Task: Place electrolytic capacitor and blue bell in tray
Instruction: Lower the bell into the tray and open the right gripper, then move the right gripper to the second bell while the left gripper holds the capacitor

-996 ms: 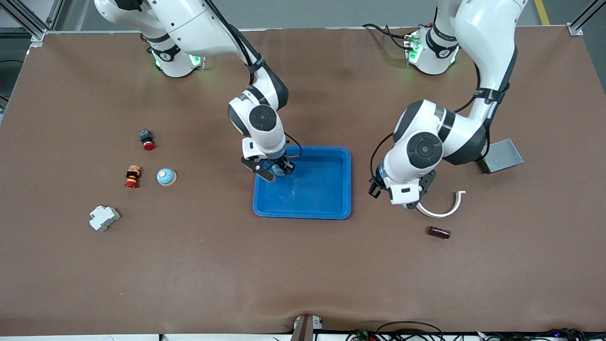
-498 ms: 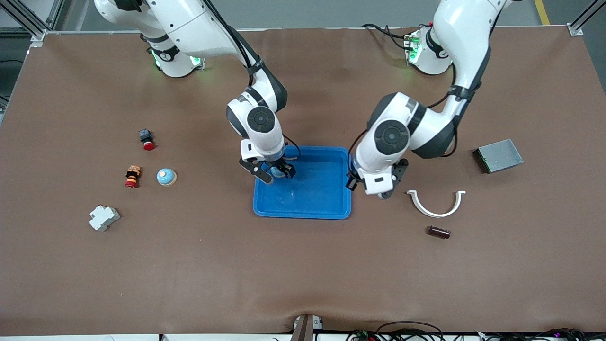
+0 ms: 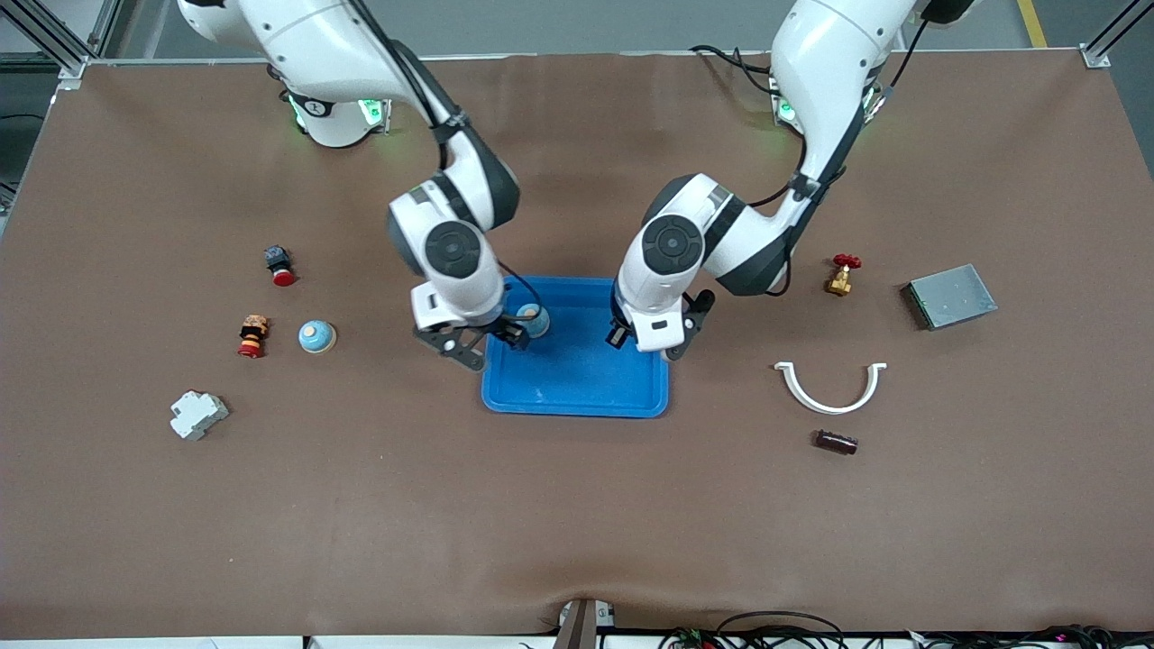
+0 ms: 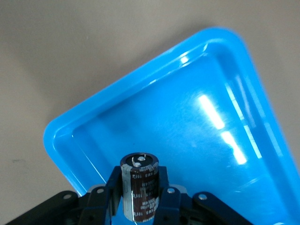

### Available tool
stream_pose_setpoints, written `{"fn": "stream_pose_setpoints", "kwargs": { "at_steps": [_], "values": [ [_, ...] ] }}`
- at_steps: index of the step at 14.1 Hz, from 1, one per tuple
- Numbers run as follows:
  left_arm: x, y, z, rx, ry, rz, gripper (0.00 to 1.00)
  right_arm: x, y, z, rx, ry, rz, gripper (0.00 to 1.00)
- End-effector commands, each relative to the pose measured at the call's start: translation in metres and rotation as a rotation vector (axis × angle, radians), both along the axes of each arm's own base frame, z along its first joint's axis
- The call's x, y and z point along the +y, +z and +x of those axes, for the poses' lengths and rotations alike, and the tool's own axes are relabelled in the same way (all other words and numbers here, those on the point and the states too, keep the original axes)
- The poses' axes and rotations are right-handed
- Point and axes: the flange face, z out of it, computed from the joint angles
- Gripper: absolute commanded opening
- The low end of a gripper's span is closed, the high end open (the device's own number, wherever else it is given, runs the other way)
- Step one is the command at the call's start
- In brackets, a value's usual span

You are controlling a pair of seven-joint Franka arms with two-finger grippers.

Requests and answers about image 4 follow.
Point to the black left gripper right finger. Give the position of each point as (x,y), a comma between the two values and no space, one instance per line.
(167,206)

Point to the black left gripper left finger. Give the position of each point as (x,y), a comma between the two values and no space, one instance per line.
(98,206)

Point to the small black terminal block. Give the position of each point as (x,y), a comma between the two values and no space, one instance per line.
(140,187)

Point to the blue plastic tray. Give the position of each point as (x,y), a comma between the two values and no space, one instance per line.
(175,122)

